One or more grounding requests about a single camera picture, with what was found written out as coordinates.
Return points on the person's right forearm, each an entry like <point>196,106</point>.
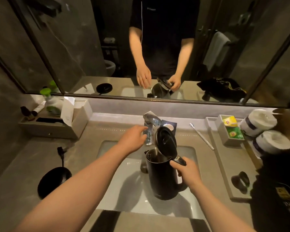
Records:
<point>218,210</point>

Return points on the grey toiletries tray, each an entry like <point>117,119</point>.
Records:
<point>53,131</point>

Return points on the green tea bag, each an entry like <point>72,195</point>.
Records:
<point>235,133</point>

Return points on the white cup with paper cover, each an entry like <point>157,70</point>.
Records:
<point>258,123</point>
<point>273,143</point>

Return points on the white toothbrush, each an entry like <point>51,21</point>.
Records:
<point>201,136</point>

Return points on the white bottle with green cap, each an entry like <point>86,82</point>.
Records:
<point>52,103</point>

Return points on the grey tea bag box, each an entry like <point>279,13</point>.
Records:
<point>222,136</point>

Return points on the sink drain stopper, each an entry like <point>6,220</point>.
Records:
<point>144,167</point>

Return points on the person's right hand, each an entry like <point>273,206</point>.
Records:
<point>189,172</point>

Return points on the black comb packet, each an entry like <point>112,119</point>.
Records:
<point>49,120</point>

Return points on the person's left hand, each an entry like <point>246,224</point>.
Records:
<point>130,141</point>

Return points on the person's left thumb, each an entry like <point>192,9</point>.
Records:
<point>142,142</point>

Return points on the chrome faucet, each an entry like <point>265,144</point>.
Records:
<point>151,119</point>

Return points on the grey stone tray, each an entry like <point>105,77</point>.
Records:
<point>229,161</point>

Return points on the black electric kettle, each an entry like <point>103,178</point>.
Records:
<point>159,181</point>

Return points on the small white tube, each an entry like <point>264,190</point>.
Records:
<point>38,109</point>

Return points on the person's right thumb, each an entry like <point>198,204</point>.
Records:
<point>176,163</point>

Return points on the person's left forearm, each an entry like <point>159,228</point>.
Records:
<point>77,188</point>

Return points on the small dark bottle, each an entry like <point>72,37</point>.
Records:
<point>25,111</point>

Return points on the black round kettle base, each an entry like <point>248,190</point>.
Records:
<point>53,182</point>

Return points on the yellow tea bag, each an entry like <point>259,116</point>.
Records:
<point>230,121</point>

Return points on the white sink basin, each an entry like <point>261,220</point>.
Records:
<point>125,190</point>

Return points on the wall mirror with black frame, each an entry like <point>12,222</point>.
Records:
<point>87,45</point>

